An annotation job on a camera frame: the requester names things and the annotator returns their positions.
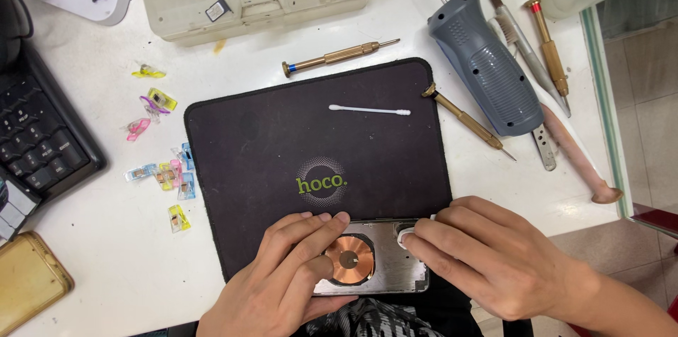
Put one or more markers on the person's left hand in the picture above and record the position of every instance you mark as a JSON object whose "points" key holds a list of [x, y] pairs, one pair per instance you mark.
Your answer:
{"points": [[249, 289]]}

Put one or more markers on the person's right hand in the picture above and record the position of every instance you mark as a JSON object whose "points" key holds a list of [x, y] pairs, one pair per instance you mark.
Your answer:
{"points": [[503, 263]]}

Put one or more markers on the white cotton pad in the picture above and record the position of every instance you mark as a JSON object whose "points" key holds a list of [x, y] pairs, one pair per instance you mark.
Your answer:
{"points": [[404, 238]]}

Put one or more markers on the silver phone back housing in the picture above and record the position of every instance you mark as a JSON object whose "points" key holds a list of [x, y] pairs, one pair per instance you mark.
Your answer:
{"points": [[385, 268]]}

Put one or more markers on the copper charging coil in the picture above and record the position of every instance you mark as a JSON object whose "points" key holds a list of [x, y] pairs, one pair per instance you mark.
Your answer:
{"points": [[361, 269]]}

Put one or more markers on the metal tweezers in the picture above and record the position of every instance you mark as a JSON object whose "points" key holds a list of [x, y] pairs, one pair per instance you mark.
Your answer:
{"points": [[544, 149]]}

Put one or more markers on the person's patterned clothing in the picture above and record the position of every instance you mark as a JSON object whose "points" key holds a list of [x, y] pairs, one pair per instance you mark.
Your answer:
{"points": [[371, 321]]}

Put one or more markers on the pink plastic spudger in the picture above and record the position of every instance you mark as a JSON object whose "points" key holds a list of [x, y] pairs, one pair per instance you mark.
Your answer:
{"points": [[569, 149]]}

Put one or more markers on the scattered colourful plastic clips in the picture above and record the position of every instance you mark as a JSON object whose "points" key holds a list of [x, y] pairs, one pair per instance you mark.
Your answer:
{"points": [[165, 175]]}

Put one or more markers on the gold screwdriver black cap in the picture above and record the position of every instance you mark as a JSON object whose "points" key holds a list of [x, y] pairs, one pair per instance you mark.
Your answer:
{"points": [[466, 118]]}

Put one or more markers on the black work mat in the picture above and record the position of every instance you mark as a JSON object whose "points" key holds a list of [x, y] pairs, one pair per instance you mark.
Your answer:
{"points": [[265, 130]]}

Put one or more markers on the grey ribbed power tool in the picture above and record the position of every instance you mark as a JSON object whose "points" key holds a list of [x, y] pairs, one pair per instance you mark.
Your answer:
{"points": [[487, 67]]}

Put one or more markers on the white cotton swab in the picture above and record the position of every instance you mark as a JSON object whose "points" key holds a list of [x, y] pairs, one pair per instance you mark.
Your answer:
{"points": [[368, 110]]}

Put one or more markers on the grey cleaning brush pen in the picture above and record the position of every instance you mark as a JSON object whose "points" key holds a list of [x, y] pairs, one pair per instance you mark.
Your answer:
{"points": [[522, 45]]}

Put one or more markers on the gold phone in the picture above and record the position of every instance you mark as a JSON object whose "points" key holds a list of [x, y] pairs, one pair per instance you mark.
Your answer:
{"points": [[29, 278]]}

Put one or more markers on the grey button device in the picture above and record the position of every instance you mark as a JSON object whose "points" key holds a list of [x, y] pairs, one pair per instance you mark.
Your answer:
{"points": [[16, 210]]}

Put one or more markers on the black computer keyboard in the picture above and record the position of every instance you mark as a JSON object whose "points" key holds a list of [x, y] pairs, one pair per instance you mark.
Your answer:
{"points": [[37, 130]]}

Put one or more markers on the beige plastic parts tray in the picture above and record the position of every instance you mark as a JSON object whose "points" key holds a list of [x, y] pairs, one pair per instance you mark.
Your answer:
{"points": [[254, 14]]}

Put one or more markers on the small card tray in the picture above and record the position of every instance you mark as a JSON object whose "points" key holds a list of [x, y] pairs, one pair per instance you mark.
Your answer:
{"points": [[218, 9]]}

